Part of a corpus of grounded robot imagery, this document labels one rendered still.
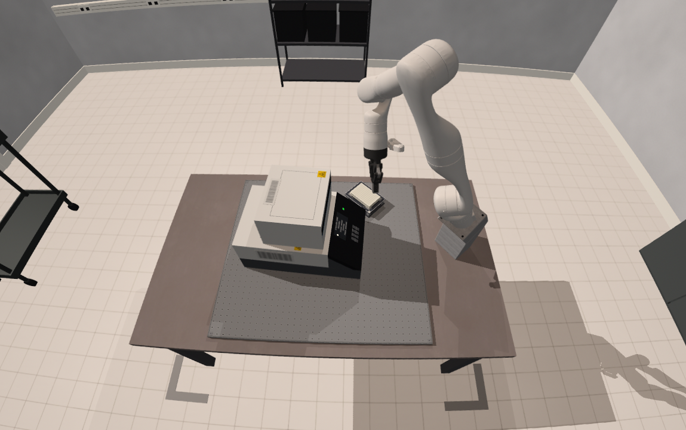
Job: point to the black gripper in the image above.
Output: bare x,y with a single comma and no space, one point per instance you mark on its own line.
375,166

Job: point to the dark grey rectangular frame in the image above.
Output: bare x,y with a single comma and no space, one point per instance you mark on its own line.
370,211

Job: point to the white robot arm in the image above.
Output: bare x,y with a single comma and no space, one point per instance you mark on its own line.
418,76

